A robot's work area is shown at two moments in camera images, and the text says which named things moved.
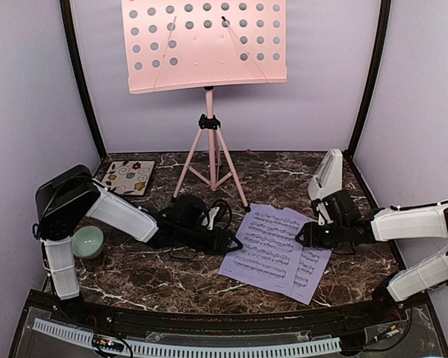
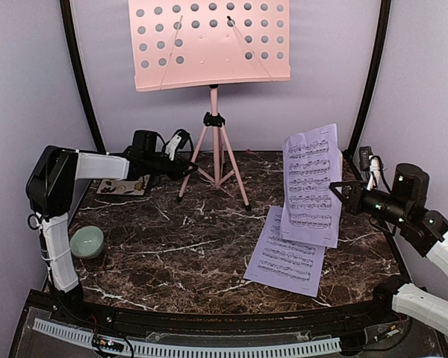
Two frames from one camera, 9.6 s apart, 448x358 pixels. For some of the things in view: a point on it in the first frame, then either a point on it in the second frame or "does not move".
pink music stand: [197, 45] does not move
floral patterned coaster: [128, 177] does not move
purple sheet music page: [270, 254] -> [311, 211]
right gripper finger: [305, 234] -> [346, 205]
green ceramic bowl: [87, 242] does not move
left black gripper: [223, 247] -> [181, 162]
